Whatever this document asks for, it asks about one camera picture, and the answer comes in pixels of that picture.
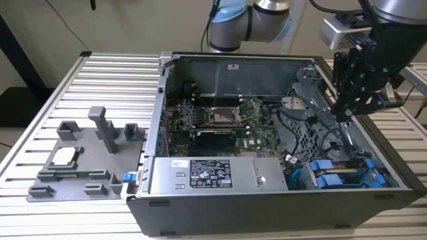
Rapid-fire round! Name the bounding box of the silver power supply unit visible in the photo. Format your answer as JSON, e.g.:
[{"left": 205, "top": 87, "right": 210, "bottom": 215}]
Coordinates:
[{"left": 149, "top": 156, "right": 289, "bottom": 195}]

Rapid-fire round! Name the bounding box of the silver CPU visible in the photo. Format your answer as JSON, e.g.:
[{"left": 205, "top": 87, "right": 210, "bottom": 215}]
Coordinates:
[{"left": 53, "top": 147, "right": 82, "bottom": 166}]

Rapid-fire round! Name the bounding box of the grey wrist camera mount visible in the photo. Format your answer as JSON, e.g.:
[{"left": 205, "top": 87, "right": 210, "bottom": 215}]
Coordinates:
[{"left": 379, "top": 86, "right": 407, "bottom": 110}]

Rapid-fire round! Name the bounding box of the grey parts rack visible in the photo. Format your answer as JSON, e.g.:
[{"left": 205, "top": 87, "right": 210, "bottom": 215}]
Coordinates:
[{"left": 26, "top": 106, "right": 149, "bottom": 203}]

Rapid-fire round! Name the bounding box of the black RAM slot bank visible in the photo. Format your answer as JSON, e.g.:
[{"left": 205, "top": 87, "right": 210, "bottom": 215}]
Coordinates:
[{"left": 197, "top": 94, "right": 246, "bottom": 106}]

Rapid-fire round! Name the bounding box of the black graphics card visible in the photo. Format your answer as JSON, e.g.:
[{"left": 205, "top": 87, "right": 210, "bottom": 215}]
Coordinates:
[{"left": 189, "top": 128, "right": 250, "bottom": 157}]

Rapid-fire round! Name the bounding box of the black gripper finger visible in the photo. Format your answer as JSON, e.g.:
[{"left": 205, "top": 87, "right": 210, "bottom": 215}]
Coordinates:
[
  {"left": 350, "top": 71, "right": 391, "bottom": 118},
  {"left": 333, "top": 51, "right": 355, "bottom": 123}
]

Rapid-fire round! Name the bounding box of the black open PC case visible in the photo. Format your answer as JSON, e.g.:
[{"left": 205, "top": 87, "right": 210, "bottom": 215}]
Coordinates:
[{"left": 126, "top": 51, "right": 427, "bottom": 237}]

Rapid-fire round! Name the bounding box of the CPU socket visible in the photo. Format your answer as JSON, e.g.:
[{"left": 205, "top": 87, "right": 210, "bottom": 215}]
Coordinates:
[{"left": 206, "top": 106, "right": 241, "bottom": 124}]

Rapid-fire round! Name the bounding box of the blue case latch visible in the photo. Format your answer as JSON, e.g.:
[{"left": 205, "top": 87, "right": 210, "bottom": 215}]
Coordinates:
[{"left": 122, "top": 171, "right": 139, "bottom": 184}]

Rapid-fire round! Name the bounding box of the hard disk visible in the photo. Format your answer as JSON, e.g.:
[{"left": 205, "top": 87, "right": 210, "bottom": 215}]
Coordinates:
[
  {"left": 315, "top": 173, "right": 389, "bottom": 190},
  {"left": 309, "top": 158, "right": 377, "bottom": 176}
]

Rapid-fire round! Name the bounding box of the black disk wire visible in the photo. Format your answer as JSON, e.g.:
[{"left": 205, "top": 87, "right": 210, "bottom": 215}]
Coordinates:
[{"left": 305, "top": 116, "right": 342, "bottom": 156}]

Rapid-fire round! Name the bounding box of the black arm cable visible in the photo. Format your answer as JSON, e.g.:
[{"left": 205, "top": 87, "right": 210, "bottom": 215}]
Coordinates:
[{"left": 201, "top": 0, "right": 222, "bottom": 52}]

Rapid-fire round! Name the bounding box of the black desk frame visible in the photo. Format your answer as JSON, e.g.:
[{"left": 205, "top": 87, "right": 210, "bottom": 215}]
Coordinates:
[{"left": 0, "top": 14, "right": 57, "bottom": 128}]

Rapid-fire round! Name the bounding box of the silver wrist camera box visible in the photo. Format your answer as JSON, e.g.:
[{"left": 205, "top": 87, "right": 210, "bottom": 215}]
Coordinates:
[{"left": 319, "top": 12, "right": 374, "bottom": 51}]

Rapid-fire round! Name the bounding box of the metal socket cover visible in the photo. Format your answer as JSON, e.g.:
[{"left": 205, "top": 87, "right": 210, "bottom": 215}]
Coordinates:
[{"left": 235, "top": 98, "right": 266, "bottom": 121}]

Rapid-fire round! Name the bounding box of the metal disk bay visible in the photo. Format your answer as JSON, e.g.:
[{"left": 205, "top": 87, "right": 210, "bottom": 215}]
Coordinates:
[{"left": 286, "top": 66, "right": 402, "bottom": 191}]

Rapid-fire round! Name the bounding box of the black looped wire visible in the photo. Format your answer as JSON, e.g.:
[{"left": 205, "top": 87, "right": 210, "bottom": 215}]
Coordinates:
[{"left": 275, "top": 107, "right": 305, "bottom": 157}]

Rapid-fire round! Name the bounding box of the grey metal bracket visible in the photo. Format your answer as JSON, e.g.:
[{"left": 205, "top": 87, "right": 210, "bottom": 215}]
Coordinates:
[{"left": 281, "top": 96, "right": 318, "bottom": 111}]

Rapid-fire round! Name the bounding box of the green motherboard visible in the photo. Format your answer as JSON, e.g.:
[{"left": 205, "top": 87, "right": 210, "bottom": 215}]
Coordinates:
[{"left": 166, "top": 96, "right": 285, "bottom": 158}]

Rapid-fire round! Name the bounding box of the blue data wire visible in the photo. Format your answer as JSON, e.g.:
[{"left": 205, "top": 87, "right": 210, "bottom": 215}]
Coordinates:
[{"left": 287, "top": 166, "right": 303, "bottom": 191}]

